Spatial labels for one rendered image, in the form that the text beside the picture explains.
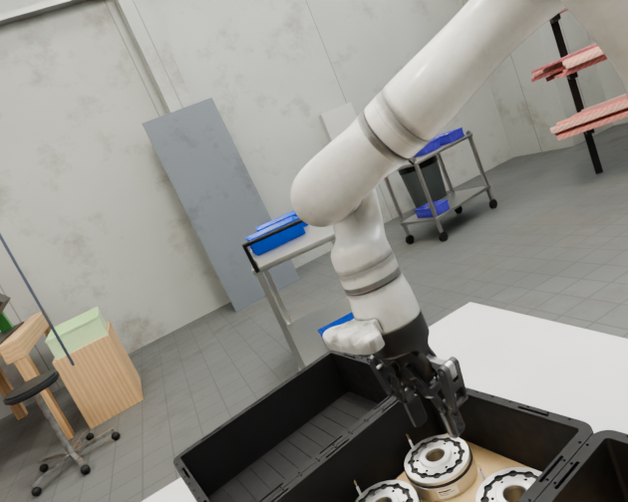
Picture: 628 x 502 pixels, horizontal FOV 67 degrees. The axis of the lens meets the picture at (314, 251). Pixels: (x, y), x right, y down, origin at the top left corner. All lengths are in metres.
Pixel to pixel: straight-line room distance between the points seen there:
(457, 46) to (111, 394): 4.23
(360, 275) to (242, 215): 5.28
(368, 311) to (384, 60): 6.90
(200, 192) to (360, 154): 5.33
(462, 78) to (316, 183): 0.17
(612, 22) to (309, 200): 0.29
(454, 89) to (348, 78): 6.59
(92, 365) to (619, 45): 4.26
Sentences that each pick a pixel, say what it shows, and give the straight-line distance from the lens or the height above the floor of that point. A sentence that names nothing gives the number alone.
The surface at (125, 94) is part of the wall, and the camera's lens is 6.37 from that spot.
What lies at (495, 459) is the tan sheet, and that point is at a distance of 0.82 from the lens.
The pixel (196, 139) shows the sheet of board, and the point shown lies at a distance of 5.94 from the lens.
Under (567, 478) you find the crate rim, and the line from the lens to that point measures 0.62.
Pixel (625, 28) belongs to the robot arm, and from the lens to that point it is 0.44.
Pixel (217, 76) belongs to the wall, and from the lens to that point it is 6.52.
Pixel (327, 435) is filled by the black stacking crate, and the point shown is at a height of 0.83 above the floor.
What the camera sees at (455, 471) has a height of 0.86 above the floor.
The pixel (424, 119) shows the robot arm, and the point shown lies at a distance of 0.47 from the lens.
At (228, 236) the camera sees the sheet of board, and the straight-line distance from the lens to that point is 5.73.
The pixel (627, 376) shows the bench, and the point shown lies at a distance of 1.17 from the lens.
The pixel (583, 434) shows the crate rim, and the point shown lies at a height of 0.93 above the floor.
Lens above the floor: 1.35
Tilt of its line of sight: 11 degrees down
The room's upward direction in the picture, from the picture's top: 24 degrees counter-clockwise
